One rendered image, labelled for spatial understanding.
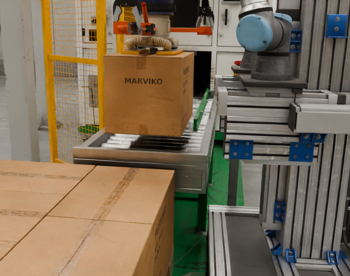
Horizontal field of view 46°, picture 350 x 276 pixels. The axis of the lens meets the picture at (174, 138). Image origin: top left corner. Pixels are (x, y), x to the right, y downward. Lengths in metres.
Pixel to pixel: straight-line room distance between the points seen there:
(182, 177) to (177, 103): 0.38
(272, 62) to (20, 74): 1.96
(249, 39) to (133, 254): 0.78
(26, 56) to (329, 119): 2.15
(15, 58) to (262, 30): 2.03
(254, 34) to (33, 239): 0.98
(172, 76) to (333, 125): 0.88
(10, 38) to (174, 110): 1.41
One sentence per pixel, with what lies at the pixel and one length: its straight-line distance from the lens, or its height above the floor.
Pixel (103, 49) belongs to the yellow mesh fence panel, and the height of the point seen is 1.08.
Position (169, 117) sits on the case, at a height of 0.78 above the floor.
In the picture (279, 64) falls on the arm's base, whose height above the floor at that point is 1.10.
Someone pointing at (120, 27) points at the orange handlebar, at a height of 1.21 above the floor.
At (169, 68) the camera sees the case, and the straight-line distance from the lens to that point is 2.05.
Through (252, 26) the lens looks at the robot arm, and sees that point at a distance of 1.41.
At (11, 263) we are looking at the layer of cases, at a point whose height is 0.54.
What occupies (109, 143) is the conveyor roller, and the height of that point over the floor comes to 0.53.
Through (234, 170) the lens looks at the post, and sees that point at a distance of 2.68.
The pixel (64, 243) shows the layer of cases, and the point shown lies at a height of 0.54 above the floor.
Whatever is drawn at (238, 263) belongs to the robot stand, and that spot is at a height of 0.21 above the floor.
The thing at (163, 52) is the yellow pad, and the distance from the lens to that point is 2.18.
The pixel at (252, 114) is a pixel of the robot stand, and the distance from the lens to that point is 1.55.
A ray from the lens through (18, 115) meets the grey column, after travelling 3.11.
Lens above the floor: 1.20
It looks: 14 degrees down
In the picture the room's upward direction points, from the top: 1 degrees clockwise
